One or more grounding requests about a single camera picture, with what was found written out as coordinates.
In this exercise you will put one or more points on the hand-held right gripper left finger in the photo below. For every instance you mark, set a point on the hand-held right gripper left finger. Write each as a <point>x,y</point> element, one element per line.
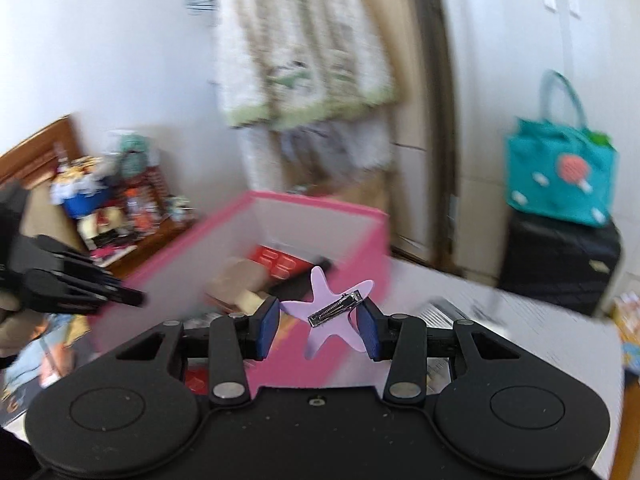
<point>270,327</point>

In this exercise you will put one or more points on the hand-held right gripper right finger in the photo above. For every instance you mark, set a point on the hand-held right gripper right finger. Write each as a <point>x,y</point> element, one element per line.
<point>367,330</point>

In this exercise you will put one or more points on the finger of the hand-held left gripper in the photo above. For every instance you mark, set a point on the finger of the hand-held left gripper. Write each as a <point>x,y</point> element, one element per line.
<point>75,285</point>

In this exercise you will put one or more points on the purple star hair clip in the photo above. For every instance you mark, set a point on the purple star hair clip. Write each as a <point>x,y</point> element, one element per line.
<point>325,305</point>

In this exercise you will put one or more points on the pink cardboard box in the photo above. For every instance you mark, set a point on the pink cardboard box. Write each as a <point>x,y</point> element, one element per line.
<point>360,260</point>

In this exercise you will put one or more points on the beige square case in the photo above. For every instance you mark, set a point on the beige square case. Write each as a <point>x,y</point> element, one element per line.
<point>237,272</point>

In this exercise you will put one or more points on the red printed cloth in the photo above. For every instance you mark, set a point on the red printed cloth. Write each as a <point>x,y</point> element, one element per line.
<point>275,260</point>

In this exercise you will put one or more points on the blue tub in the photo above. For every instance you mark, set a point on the blue tub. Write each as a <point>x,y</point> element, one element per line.
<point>85,205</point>

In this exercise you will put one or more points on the colourful magazine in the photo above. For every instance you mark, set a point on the colourful magazine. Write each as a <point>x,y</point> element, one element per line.
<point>35,360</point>

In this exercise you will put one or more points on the wooden cabinet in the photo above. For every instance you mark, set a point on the wooden cabinet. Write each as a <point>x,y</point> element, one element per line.
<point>45,145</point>

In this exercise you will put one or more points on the white fuzzy pajama pants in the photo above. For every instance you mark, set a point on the white fuzzy pajama pants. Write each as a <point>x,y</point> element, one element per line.
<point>320,145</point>

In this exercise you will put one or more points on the black suitcase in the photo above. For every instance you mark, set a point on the black suitcase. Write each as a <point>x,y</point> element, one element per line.
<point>550,260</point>

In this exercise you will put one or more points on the teal felt handbag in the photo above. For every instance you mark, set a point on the teal felt handbag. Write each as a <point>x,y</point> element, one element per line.
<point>550,185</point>

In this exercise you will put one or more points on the white fuzzy pajama top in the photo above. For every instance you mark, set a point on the white fuzzy pajama top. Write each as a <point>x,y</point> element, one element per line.
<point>300,35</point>

